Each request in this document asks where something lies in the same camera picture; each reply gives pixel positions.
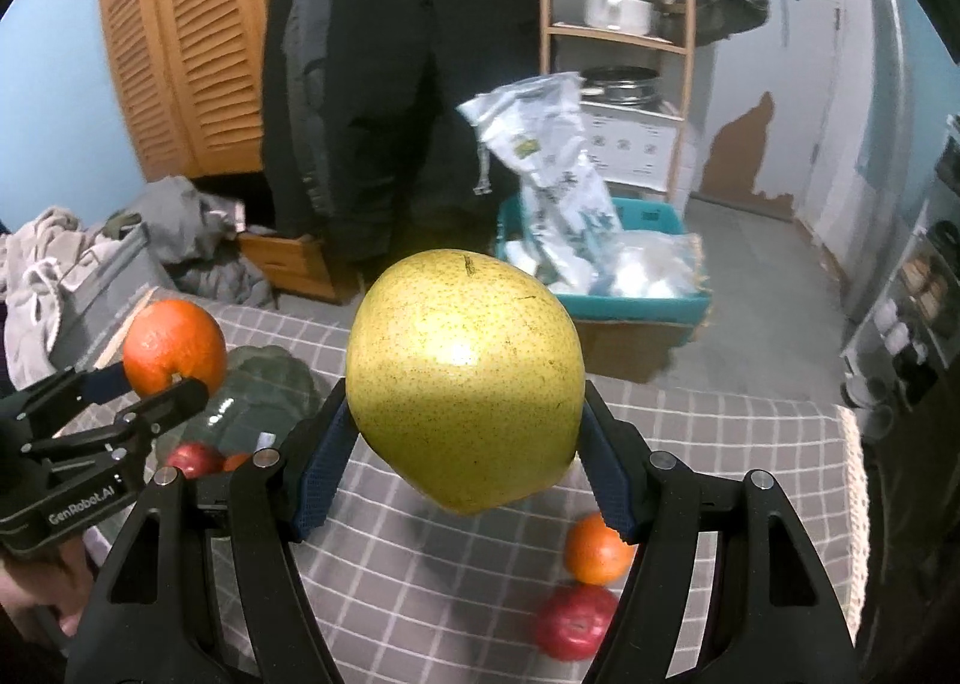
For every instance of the orange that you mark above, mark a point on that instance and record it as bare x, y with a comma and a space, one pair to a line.
236, 463
596, 553
169, 343

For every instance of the large cardboard box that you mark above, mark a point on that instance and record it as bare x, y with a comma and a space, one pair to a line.
637, 350

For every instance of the olive cloth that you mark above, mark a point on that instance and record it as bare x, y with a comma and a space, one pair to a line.
124, 225

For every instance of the grey clothes pile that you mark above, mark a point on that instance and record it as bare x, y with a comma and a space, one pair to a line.
180, 219

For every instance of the grey shoe rack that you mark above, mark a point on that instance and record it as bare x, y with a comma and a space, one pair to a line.
862, 324

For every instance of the person's left hand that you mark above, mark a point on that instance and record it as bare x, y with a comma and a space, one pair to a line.
37, 583

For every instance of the wooden drawer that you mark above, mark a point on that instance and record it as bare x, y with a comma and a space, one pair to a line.
289, 268

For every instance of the wooden louvered wardrobe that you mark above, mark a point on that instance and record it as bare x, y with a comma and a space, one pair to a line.
195, 54

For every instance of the white plastic basket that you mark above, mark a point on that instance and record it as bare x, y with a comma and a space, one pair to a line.
630, 144

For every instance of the white door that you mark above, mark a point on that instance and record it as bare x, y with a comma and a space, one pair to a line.
787, 91

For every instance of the black jacket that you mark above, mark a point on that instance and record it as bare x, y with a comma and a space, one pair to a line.
281, 129

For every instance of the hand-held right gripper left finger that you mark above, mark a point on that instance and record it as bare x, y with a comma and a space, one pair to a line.
322, 474

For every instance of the printed white rice bag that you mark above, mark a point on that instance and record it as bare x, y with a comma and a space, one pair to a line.
547, 166

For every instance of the grey jacket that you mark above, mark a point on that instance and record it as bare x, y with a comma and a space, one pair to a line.
315, 54

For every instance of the black hooded coat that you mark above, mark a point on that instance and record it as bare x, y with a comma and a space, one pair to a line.
420, 91

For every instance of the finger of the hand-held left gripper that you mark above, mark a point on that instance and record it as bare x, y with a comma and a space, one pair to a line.
105, 384
165, 405

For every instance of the clear plastic bag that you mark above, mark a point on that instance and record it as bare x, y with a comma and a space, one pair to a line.
652, 268

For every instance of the steel cooking pot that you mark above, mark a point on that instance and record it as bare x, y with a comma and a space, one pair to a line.
619, 13

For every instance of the steel steamer pot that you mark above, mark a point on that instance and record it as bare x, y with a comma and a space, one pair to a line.
622, 88

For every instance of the red apple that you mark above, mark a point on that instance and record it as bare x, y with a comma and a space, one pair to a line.
191, 460
574, 624

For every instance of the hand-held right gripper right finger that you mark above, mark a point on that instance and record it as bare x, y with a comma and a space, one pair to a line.
611, 481

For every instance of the dark green glass bowl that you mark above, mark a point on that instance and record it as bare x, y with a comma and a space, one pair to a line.
262, 384

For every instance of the yellow-green pear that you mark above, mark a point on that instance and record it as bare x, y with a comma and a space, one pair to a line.
465, 384

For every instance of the teal plastic crate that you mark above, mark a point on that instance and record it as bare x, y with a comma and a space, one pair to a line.
645, 309

